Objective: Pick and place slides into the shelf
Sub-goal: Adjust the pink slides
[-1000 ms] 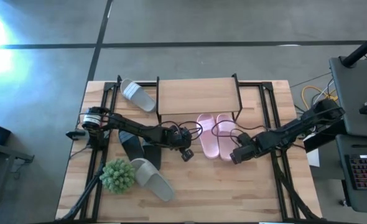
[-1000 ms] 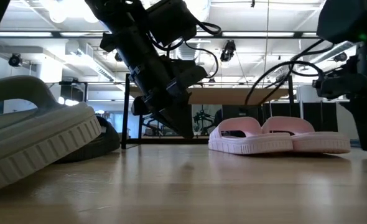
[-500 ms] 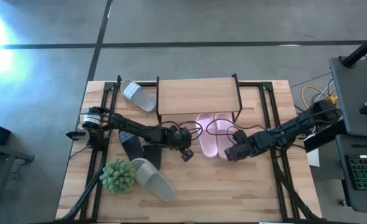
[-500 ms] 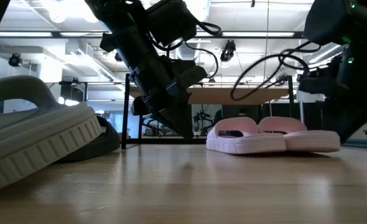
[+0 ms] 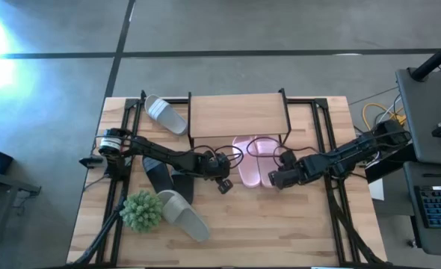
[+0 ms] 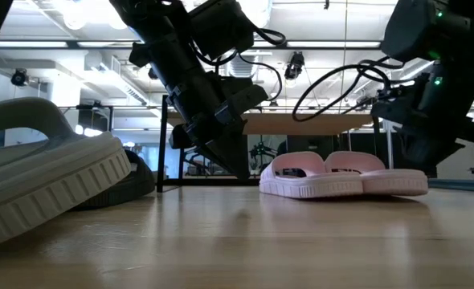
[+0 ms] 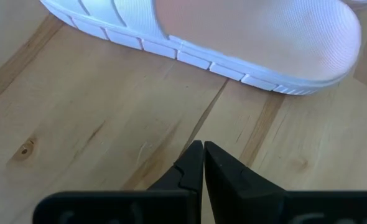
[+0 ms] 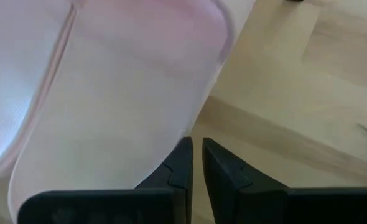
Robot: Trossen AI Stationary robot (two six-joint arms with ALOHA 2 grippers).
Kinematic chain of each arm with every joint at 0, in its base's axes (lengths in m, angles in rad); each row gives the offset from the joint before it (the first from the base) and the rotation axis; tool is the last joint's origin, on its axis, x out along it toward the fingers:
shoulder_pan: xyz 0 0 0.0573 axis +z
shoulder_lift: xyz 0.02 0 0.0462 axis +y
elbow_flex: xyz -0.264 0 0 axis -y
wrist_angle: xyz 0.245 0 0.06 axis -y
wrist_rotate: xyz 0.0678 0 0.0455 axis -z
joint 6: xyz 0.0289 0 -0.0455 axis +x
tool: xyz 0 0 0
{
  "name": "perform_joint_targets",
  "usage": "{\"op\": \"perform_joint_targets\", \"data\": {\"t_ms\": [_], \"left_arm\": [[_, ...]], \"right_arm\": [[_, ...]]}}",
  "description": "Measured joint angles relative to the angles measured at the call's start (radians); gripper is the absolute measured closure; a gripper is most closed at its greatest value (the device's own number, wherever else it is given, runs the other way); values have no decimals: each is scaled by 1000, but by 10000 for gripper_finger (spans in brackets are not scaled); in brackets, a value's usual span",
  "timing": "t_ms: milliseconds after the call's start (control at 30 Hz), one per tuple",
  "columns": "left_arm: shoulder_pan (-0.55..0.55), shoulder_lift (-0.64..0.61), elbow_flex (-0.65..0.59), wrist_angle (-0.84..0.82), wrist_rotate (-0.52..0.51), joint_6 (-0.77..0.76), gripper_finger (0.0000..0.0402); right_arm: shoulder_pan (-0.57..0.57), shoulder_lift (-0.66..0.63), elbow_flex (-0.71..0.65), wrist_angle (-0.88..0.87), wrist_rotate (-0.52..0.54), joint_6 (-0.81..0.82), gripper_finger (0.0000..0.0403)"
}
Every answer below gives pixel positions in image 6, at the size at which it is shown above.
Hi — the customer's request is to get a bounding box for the pink rubber slide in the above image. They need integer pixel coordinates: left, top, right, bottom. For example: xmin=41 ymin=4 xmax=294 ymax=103
xmin=259 ymin=151 xmax=366 ymax=200
xmin=324 ymin=150 xmax=430 ymax=197

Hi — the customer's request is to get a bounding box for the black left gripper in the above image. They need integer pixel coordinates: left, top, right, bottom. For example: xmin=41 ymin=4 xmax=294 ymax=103
xmin=166 ymin=71 xmax=251 ymax=181

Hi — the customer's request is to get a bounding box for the blue floor mat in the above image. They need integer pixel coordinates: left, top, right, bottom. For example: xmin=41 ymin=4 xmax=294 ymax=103
xmin=427 ymin=178 xmax=474 ymax=193

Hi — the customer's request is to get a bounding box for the black rubber slide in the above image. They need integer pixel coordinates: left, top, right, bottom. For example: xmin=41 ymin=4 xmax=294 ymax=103
xmin=71 ymin=149 xmax=157 ymax=210

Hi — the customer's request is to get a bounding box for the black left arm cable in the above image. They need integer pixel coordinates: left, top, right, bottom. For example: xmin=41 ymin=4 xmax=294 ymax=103
xmin=188 ymin=26 xmax=287 ymax=104

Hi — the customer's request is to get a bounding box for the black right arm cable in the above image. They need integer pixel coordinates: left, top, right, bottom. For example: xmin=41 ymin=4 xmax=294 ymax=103
xmin=292 ymin=57 xmax=407 ymax=124

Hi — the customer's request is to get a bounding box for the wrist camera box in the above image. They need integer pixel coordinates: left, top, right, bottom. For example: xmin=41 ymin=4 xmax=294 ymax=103
xmin=370 ymin=88 xmax=423 ymax=126
xmin=220 ymin=75 xmax=269 ymax=120

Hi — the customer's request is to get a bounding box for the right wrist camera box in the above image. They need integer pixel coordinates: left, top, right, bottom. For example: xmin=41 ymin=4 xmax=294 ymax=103
xmin=370 ymin=88 xmax=423 ymax=126

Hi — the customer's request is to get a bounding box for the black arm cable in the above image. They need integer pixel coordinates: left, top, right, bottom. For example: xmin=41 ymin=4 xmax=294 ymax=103
xmin=292 ymin=57 xmax=407 ymax=124
xmin=188 ymin=26 xmax=287 ymax=104

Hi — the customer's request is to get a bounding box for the wooden shelf black metal frame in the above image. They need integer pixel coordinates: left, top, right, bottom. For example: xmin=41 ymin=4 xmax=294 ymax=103
xmin=156 ymin=95 xmax=385 ymax=193

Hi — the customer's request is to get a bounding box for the ribbed ceiling air duct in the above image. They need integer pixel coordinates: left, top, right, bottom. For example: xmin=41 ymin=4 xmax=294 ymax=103
xmin=227 ymin=54 xmax=260 ymax=79

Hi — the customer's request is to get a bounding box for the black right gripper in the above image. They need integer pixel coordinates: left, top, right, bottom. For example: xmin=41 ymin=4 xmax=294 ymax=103
xmin=397 ymin=59 xmax=474 ymax=178

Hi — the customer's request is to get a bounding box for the grey rubber slide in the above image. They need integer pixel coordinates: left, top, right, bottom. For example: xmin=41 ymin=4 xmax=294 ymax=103
xmin=0 ymin=97 xmax=133 ymax=250

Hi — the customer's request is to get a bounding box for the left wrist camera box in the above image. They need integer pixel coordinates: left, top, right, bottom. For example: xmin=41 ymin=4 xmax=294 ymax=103
xmin=220 ymin=75 xmax=269 ymax=120

